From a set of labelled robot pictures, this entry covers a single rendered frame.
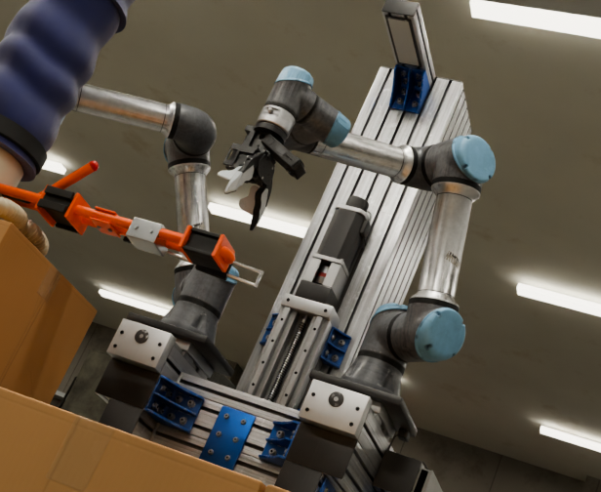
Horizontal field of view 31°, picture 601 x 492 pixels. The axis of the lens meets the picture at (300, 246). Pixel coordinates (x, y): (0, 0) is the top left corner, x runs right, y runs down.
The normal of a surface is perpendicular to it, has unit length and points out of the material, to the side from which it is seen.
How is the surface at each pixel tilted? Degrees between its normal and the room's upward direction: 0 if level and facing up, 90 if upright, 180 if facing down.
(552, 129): 180
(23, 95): 73
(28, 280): 90
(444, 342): 97
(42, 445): 90
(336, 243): 90
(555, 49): 180
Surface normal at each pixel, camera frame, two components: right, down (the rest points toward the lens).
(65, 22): 0.57, -0.32
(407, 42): -0.38, 0.85
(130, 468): -0.25, -0.47
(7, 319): 0.89, 0.23
